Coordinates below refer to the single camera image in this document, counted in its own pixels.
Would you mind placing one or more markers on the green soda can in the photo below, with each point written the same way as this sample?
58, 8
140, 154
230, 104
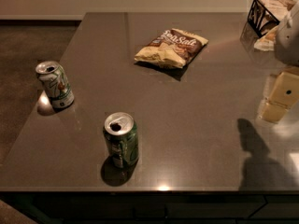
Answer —
120, 132

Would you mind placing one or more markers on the white paper napkins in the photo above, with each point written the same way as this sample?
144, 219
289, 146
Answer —
267, 42

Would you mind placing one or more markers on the white green 7up can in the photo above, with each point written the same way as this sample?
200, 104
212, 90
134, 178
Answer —
55, 83

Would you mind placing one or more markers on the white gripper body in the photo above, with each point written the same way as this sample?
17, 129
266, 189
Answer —
288, 42

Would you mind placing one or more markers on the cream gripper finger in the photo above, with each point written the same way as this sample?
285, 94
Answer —
280, 94

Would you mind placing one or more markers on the brown sea salt chip bag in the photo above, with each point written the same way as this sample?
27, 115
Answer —
172, 49

